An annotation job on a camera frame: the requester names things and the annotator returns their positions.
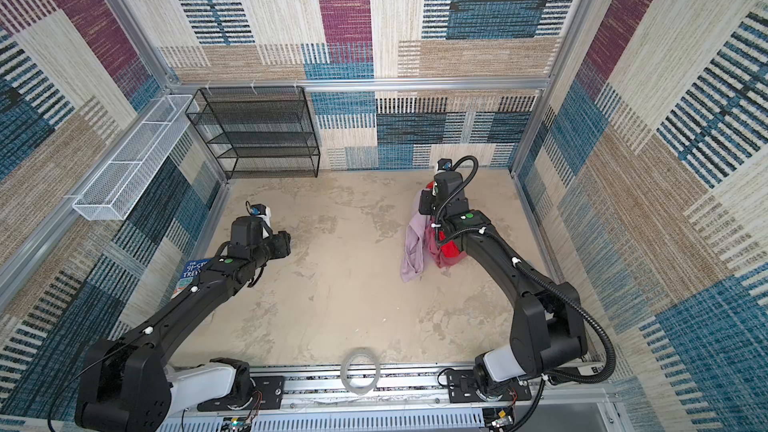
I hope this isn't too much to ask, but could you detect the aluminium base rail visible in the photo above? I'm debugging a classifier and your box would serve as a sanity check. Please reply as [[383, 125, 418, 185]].
[[107, 362, 607, 415]]

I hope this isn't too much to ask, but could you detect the white slotted cable duct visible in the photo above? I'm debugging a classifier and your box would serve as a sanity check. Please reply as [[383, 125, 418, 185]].
[[160, 408, 486, 431]]

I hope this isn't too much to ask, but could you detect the black corrugated cable conduit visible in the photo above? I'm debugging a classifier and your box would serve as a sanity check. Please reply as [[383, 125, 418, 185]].
[[433, 155, 618, 385]]

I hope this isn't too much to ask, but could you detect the treehouse story book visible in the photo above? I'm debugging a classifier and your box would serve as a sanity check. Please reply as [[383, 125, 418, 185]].
[[171, 258, 209, 298]]

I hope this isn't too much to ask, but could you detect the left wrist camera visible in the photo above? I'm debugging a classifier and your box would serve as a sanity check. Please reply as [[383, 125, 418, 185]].
[[245, 201, 271, 225]]

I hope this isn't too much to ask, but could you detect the clear tape roll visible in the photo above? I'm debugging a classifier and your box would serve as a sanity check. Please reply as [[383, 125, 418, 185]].
[[339, 347, 382, 397]]

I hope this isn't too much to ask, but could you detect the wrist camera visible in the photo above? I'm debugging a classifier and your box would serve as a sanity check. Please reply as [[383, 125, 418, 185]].
[[435, 158, 453, 173], [245, 201, 271, 225]]

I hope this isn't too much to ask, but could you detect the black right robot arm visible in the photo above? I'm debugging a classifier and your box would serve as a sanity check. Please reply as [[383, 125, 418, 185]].
[[419, 171, 588, 399]]

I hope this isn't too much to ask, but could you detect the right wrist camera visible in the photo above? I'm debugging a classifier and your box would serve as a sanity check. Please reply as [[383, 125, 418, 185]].
[[435, 158, 453, 173]]

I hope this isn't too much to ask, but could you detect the red cloth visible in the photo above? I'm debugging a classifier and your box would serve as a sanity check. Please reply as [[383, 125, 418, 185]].
[[418, 181, 466, 268]]

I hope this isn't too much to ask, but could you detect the white wire mesh basket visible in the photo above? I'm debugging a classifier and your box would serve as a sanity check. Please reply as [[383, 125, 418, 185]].
[[73, 95, 192, 221]]

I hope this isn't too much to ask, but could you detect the black wire shelf rack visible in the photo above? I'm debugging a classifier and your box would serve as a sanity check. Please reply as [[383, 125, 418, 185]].
[[185, 85, 321, 180]]

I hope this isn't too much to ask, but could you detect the lilac cloth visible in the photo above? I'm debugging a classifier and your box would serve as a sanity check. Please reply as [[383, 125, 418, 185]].
[[400, 201, 431, 283]]

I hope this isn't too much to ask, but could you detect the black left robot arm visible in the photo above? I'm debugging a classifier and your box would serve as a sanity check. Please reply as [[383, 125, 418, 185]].
[[74, 215, 291, 431]]

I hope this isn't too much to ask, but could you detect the maroon cloth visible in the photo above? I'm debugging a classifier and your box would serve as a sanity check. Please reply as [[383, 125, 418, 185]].
[[425, 224, 466, 269]]

